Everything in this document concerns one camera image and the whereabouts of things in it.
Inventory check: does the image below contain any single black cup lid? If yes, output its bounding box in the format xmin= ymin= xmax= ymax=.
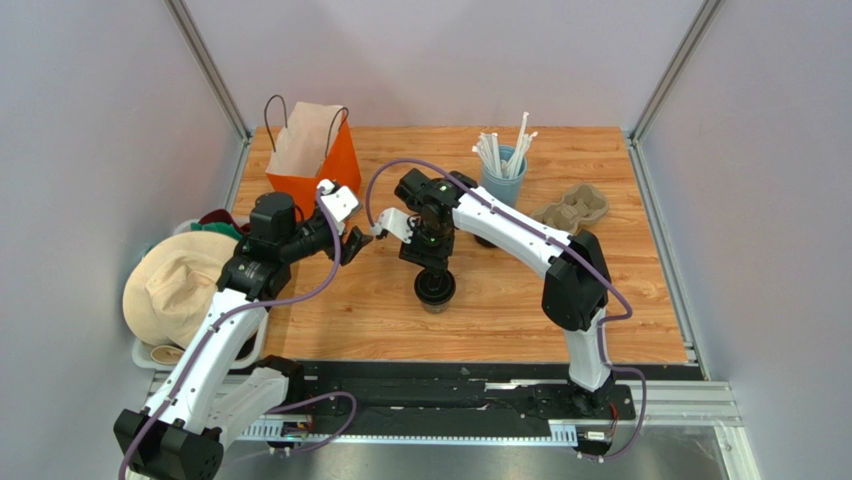
xmin=414 ymin=269 xmax=456 ymax=303

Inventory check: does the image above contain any orange paper bag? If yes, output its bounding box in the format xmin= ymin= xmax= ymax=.
xmin=266 ymin=102 xmax=362 ymax=218

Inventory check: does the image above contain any single brown plastic cup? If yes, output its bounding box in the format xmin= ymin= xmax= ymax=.
xmin=421 ymin=301 xmax=450 ymax=314

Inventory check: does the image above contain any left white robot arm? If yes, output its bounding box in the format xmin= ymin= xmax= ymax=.
xmin=114 ymin=180 xmax=371 ymax=479

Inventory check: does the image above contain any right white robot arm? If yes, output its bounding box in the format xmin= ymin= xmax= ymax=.
xmin=371 ymin=169 xmax=614 ymax=410

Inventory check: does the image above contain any black lid stack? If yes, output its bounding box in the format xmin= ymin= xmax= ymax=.
xmin=474 ymin=235 xmax=496 ymax=248

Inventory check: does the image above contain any light blue straw holder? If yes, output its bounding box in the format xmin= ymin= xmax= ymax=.
xmin=479 ymin=158 xmax=527 ymax=208

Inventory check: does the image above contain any green cloth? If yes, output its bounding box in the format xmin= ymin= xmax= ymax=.
xmin=189 ymin=222 xmax=244 ymax=240

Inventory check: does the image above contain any dark red cloth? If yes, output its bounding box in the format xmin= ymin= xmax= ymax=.
xmin=197 ymin=209 xmax=250 ymax=234

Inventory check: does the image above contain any bottom pulp cup carrier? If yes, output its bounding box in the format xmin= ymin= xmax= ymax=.
xmin=530 ymin=183 xmax=609 ymax=235

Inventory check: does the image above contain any beige hat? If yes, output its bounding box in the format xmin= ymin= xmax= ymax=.
xmin=122 ymin=230 xmax=258 ymax=349

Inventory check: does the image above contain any white plastic tray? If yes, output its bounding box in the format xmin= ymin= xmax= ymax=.
xmin=131 ymin=214 xmax=271 ymax=372

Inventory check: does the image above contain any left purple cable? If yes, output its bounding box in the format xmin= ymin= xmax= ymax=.
xmin=117 ymin=189 xmax=343 ymax=480

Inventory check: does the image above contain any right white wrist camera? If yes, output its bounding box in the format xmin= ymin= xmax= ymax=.
xmin=370 ymin=208 xmax=415 ymax=244

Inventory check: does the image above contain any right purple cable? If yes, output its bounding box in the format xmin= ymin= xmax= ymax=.
xmin=364 ymin=157 xmax=648 ymax=462

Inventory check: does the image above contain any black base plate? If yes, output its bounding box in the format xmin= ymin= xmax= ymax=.
xmin=287 ymin=360 xmax=637 ymax=439

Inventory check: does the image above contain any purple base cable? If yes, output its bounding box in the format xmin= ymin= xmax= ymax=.
xmin=269 ymin=391 xmax=358 ymax=455

